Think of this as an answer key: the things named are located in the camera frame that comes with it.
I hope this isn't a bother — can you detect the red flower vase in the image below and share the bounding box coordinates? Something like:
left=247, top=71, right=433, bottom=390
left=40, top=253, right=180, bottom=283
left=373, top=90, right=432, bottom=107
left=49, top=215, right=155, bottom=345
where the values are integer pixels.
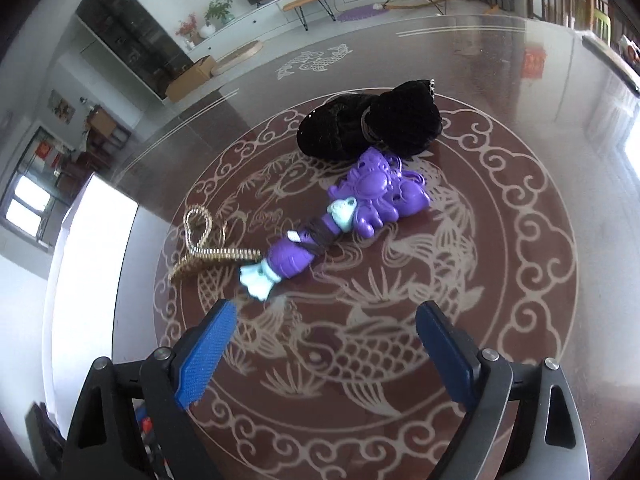
left=176, top=12, right=200, bottom=50

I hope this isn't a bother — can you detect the window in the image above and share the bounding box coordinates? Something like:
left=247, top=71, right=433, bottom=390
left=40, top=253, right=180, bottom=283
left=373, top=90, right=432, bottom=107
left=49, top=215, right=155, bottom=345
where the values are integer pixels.
left=2, top=170, right=71, bottom=246

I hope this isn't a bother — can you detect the purple plastic toy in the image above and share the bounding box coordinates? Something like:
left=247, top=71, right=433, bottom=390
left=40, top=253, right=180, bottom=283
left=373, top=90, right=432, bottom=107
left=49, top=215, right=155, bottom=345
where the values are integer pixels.
left=239, top=147, right=433, bottom=303

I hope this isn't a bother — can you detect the wooden side cabinet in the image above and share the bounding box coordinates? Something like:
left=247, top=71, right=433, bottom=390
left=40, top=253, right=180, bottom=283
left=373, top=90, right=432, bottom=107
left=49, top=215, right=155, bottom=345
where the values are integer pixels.
left=82, top=105, right=132, bottom=151

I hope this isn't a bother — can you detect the cardboard box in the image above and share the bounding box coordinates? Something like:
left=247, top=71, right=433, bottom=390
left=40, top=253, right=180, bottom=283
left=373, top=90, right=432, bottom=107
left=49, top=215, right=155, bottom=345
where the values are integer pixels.
left=165, top=55, right=217, bottom=103

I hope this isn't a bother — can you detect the dark hair tie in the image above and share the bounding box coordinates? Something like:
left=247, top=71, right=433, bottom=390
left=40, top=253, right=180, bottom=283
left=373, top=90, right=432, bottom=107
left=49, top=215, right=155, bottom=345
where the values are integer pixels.
left=300, top=216, right=346, bottom=251

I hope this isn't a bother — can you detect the patterned glass desktop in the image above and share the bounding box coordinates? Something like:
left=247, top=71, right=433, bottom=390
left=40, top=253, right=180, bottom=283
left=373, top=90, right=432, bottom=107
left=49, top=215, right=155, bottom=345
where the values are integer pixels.
left=47, top=10, right=640, bottom=480

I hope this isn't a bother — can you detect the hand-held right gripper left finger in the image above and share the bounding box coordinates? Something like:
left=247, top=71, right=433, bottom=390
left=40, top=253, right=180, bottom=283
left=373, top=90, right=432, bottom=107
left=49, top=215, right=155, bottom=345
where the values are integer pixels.
left=62, top=299, right=238, bottom=480

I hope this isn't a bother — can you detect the purple rug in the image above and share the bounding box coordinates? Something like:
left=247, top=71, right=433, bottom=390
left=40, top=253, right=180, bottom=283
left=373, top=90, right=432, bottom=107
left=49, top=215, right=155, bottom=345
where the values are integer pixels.
left=336, top=4, right=381, bottom=23

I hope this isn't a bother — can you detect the wall painting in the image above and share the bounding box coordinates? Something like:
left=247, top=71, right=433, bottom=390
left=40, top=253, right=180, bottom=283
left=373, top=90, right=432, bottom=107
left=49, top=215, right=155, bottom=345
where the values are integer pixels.
left=47, top=90, right=76, bottom=123

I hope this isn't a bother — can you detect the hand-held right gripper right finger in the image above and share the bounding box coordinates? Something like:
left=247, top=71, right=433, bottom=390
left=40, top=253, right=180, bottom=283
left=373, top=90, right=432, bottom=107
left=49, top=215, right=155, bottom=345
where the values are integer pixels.
left=415, top=301, right=591, bottom=480

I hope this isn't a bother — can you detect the bushy green potted plant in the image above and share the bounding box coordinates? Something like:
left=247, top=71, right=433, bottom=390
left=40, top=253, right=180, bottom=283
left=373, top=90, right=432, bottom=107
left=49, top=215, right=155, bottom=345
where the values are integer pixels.
left=204, top=0, right=235, bottom=28

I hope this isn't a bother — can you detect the gold pearl hair claw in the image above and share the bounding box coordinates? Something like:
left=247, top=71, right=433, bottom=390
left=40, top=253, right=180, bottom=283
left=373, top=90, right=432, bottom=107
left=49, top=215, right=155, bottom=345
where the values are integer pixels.
left=169, top=205, right=263, bottom=281

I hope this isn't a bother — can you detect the round floor mat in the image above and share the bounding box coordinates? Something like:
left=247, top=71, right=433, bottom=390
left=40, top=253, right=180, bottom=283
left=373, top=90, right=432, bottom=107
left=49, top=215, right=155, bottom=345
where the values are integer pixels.
left=212, top=40, right=264, bottom=75

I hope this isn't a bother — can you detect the black velvet bow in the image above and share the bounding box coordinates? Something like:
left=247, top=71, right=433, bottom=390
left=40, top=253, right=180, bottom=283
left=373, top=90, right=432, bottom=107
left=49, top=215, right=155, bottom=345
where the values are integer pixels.
left=297, top=79, right=443, bottom=161

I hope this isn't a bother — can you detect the dark display cabinet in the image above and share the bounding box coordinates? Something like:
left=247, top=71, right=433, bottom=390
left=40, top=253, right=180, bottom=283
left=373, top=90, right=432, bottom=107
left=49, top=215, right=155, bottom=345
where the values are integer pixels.
left=75, top=0, right=193, bottom=101

